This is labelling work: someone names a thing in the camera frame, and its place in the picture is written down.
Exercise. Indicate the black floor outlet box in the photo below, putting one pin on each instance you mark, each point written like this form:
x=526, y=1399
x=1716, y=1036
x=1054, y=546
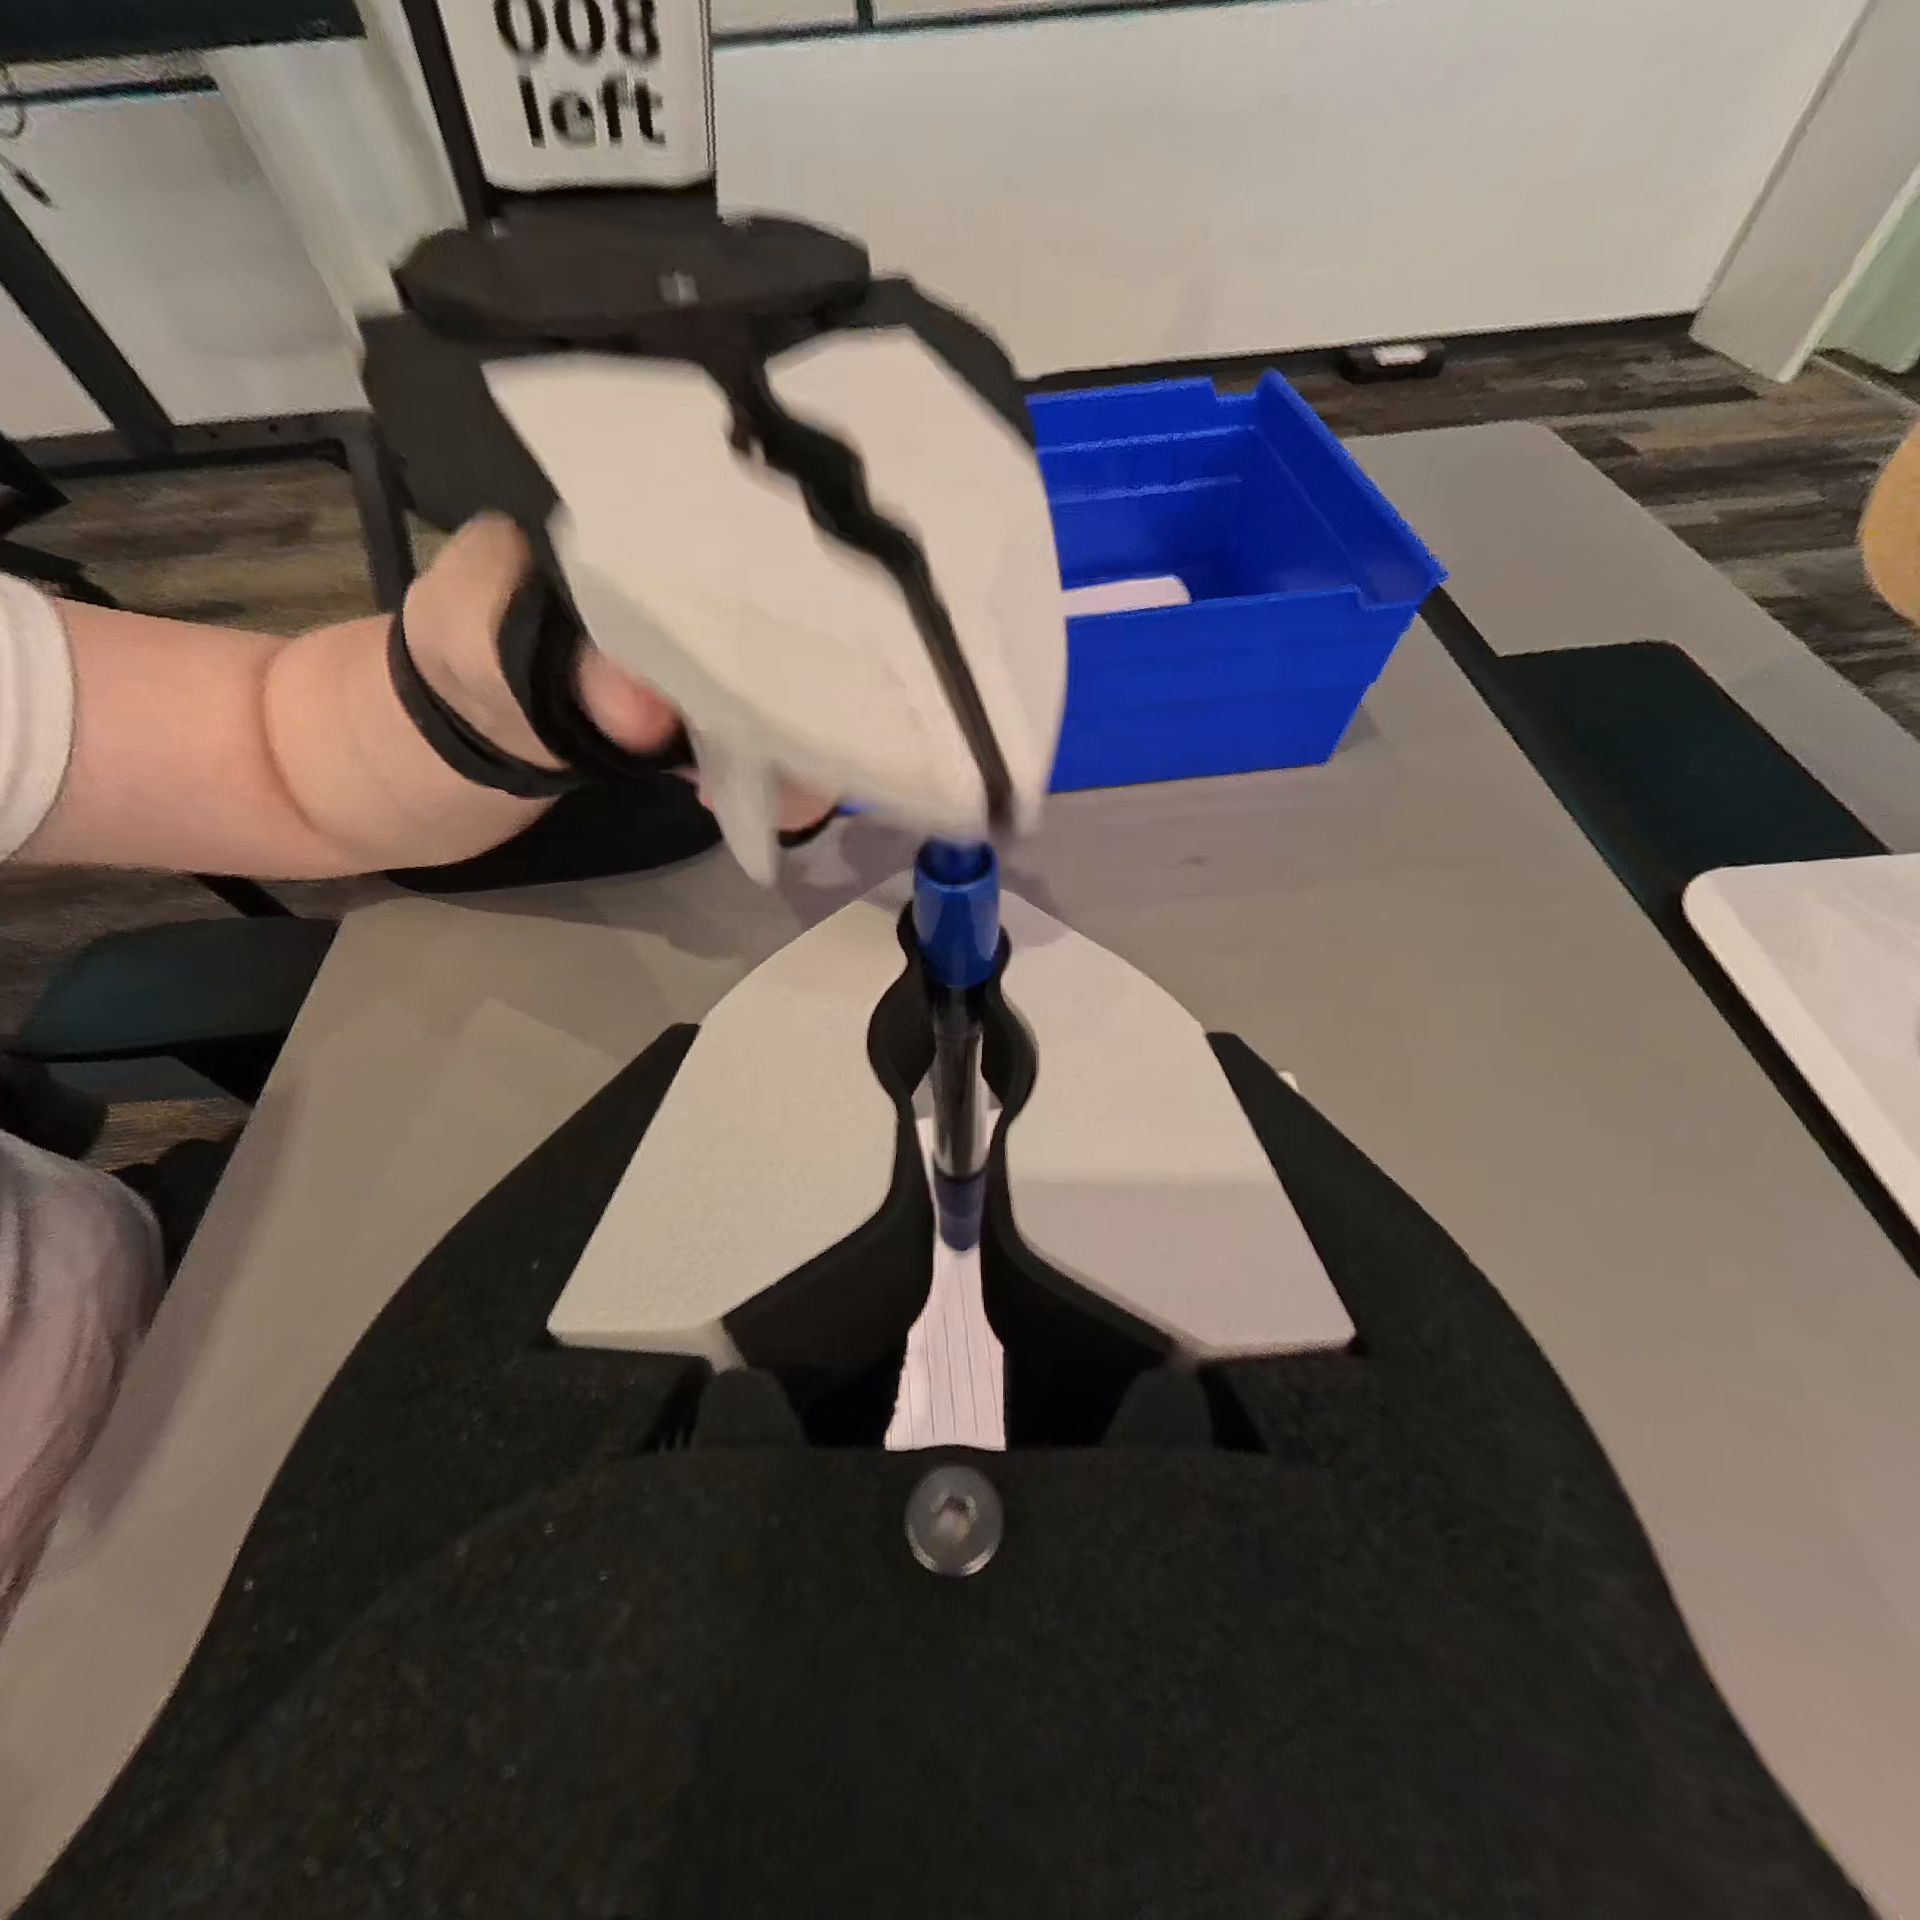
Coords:
x=1396, y=360

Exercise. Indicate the person's left forearm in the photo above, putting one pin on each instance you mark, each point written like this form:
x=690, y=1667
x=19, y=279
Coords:
x=226, y=734

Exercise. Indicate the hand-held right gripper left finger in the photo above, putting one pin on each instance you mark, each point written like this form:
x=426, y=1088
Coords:
x=721, y=1171

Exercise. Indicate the blue plastic bin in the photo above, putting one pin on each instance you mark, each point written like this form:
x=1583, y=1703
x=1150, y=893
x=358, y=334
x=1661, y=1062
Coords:
x=1230, y=675

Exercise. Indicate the white lined notepad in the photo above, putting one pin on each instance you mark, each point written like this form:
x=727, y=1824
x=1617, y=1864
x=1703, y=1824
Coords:
x=945, y=1382

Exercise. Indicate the white paper sheet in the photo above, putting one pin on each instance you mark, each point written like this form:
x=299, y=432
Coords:
x=1126, y=595

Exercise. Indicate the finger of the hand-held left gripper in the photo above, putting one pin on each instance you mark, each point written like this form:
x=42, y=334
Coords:
x=705, y=570
x=974, y=510

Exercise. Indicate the blue retractable pen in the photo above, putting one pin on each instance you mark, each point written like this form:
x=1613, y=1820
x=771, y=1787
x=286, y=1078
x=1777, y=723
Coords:
x=956, y=902

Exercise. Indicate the person's leg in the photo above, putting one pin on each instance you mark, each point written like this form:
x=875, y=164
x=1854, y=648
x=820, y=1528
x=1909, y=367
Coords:
x=60, y=1349

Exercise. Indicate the person's left hand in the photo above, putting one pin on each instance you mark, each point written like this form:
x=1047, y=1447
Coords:
x=465, y=646

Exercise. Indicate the black frame desk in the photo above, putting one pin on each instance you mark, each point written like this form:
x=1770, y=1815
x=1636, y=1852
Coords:
x=149, y=19

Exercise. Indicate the black wristband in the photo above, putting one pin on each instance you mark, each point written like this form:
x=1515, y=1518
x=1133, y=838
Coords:
x=429, y=720

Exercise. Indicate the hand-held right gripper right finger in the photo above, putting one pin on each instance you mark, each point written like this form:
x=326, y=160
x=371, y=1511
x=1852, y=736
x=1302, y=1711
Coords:
x=1171, y=1186

